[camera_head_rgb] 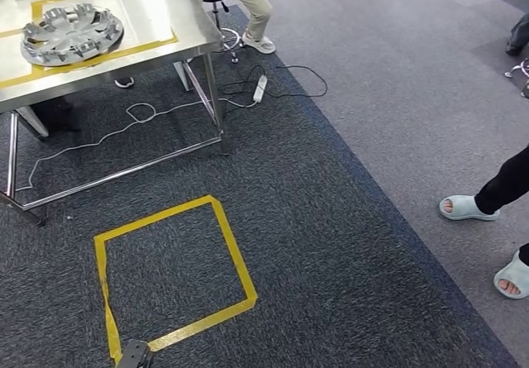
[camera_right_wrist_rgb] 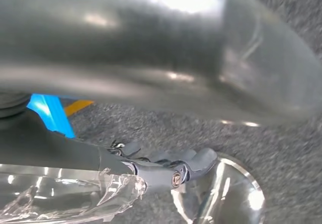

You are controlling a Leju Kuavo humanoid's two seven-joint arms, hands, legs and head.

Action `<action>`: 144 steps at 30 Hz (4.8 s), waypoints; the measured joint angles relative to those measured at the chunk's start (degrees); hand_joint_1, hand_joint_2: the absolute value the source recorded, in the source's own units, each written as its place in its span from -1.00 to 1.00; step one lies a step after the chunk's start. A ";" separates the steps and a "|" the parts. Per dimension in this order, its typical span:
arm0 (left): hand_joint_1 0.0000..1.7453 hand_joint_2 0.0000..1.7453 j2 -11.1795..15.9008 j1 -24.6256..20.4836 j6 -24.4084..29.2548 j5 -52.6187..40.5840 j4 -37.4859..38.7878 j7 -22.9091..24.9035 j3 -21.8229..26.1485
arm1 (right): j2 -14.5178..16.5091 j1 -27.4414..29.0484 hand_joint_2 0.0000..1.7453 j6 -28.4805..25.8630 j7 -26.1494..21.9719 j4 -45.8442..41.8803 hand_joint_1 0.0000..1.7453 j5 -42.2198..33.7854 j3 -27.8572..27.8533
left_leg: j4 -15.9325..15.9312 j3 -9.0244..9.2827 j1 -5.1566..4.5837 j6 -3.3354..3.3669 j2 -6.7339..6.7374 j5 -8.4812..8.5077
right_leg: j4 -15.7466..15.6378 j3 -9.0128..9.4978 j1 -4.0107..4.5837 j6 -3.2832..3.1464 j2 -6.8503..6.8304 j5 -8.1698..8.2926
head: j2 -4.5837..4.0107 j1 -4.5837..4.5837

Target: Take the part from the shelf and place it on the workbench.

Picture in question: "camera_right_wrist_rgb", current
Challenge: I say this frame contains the blue metal shelf rack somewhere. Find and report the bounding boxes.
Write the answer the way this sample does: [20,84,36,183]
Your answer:
[26,93,76,139]

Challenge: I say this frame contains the yellow floor tape marking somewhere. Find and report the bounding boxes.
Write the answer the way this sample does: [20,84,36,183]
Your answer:
[64,99,95,117]

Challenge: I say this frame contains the chrome stanchion post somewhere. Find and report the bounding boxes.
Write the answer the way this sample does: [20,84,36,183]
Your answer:
[171,153,266,224]

